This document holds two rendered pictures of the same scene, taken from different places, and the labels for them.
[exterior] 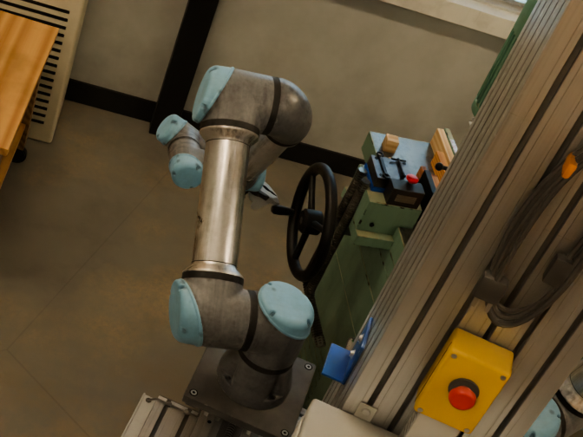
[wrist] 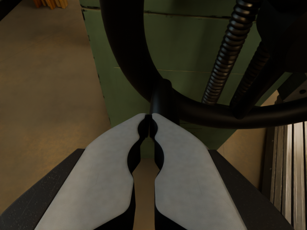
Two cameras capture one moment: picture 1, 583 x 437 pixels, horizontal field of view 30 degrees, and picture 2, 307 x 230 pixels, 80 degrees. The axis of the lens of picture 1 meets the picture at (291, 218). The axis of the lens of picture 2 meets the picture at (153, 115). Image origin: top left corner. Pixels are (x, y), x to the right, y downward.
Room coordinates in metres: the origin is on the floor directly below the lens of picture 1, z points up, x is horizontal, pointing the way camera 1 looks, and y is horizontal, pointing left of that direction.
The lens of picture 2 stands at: (2.13, 0.11, 0.88)
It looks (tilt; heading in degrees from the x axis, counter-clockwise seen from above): 58 degrees down; 286
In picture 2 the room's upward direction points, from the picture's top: 8 degrees clockwise
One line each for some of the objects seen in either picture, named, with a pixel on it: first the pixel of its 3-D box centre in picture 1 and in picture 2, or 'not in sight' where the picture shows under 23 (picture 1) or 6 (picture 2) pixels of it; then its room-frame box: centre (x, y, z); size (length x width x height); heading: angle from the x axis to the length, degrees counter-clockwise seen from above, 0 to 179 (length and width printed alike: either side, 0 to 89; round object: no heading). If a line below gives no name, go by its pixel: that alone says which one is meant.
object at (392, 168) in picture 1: (394, 179); not in sight; (2.12, -0.18, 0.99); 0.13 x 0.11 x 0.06; 23
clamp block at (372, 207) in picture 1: (383, 200); not in sight; (2.13, -0.18, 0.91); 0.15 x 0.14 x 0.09; 23
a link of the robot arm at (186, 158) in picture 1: (193, 164); not in sight; (1.97, 0.25, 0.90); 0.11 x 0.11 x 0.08; 22
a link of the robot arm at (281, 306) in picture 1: (275, 322); not in sight; (1.51, -0.05, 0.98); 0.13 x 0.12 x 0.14; 112
